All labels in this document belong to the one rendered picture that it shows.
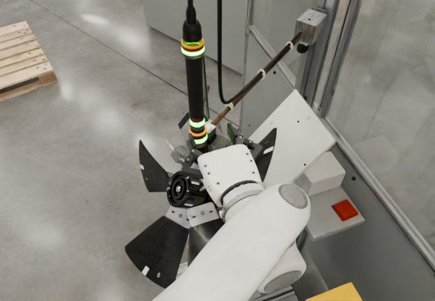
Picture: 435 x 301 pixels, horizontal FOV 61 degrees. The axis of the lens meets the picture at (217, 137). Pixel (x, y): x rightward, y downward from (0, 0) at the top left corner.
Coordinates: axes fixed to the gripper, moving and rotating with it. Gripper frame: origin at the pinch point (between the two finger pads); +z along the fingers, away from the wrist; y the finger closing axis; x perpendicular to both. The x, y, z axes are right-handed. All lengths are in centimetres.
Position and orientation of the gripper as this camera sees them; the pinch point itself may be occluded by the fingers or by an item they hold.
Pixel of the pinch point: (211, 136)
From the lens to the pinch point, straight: 75.0
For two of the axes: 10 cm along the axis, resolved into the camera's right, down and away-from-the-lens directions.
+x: -0.1, -6.8, -7.3
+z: -3.5, -6.8, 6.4
